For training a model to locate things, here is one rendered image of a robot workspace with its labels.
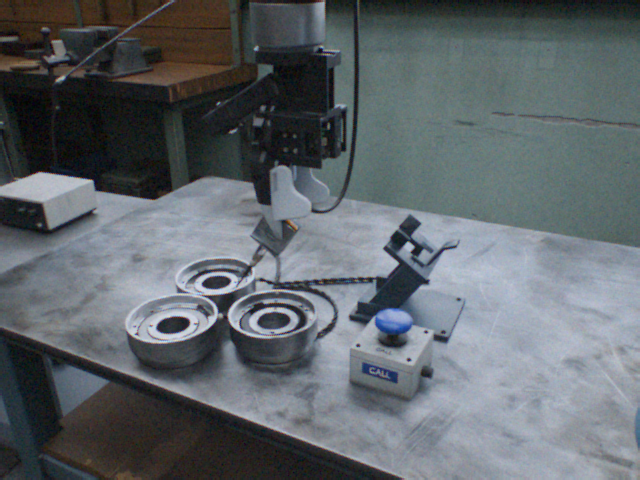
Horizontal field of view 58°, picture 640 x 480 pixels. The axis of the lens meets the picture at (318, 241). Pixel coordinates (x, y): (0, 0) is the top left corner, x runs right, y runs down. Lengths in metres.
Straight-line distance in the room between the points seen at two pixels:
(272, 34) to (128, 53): 1.82
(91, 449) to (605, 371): 0.72
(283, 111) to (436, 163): 1.69
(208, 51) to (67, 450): 1.85
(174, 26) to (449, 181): 1.30
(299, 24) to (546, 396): 0.45
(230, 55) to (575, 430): 2.09
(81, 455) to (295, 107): 0.63
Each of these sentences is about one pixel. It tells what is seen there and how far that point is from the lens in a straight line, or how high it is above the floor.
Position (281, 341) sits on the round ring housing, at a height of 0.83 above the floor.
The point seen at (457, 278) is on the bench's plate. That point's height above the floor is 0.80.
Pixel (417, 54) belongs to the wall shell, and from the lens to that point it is 2.23.
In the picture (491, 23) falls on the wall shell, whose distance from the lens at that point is 2.15.
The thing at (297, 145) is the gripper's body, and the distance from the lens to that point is 0.62.
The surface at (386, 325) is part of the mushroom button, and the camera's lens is 0.60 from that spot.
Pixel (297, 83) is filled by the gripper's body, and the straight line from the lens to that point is 0.61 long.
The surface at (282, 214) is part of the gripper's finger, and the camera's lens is 0.65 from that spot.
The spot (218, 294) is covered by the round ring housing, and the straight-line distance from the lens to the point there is 0.73.
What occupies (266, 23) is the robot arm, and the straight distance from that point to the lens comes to 0.59.
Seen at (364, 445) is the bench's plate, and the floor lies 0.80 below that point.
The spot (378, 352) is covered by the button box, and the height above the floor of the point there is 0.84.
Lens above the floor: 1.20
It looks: 25 degrees down
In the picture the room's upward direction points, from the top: 1 degrees counter-clockwise
